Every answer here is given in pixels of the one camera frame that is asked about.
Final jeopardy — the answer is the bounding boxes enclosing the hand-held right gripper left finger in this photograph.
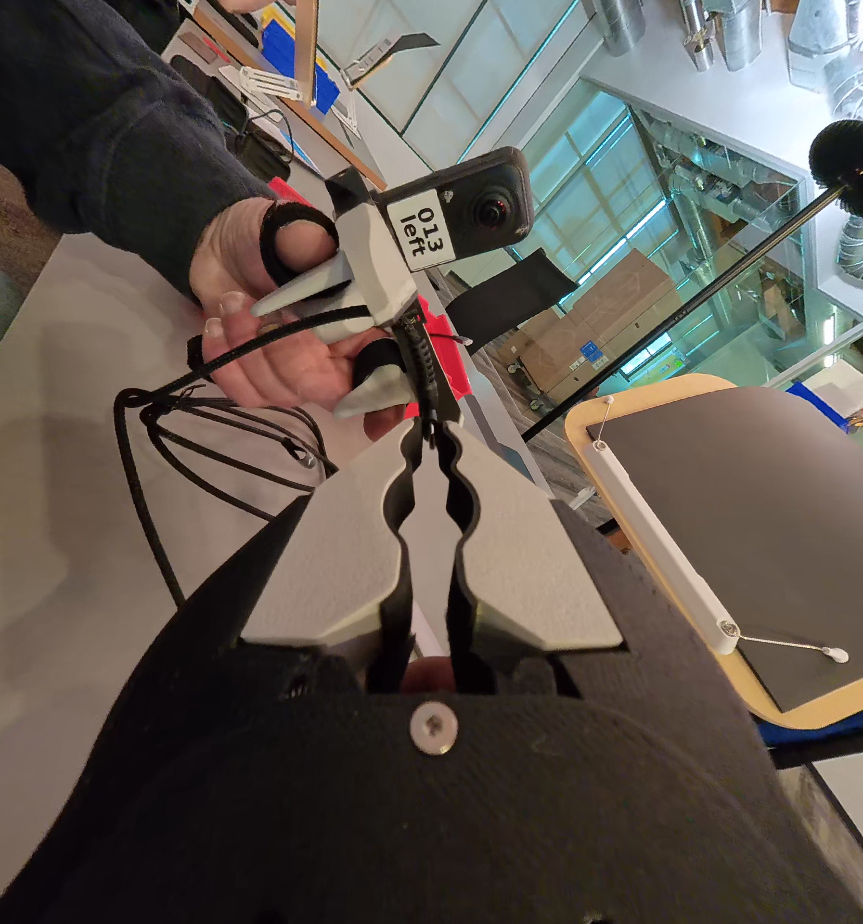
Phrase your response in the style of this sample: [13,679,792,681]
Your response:
[238,419,424,654]

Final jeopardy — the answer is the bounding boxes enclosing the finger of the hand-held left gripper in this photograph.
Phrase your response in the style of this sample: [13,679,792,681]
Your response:
[249,254,354,319]
[332,363,412,421]

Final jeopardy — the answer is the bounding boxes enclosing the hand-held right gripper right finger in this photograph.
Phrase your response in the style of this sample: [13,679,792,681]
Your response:
[433,422,625,656]

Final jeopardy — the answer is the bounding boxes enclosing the black braided usb-c cable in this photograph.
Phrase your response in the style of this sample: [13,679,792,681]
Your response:
[114,303,447,607]

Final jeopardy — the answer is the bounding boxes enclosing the red plastic bin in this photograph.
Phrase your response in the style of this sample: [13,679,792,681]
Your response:
[267,177,491,405]

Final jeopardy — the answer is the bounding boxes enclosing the person's left forearm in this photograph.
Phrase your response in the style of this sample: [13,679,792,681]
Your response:
[0,0,277,304]

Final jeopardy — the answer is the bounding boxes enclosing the person's left hand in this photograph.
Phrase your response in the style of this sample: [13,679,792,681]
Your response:
[188,198,412,443]

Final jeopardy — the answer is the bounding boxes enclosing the black tilted panel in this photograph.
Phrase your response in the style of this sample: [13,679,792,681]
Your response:
[446,247,578,346]

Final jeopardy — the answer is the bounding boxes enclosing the white metal stand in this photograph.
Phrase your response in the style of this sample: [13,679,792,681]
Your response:
[586,396,851,665]

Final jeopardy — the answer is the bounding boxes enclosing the wooden-edged black board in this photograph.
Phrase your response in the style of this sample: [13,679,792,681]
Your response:
[565,374,863,729]

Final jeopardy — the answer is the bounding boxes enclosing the black pole stand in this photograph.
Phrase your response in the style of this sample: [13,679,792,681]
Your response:
[521,119,863,443]

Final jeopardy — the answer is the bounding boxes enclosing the silver ventilation duct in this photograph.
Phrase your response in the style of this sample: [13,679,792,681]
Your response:
[583,0,863,286]

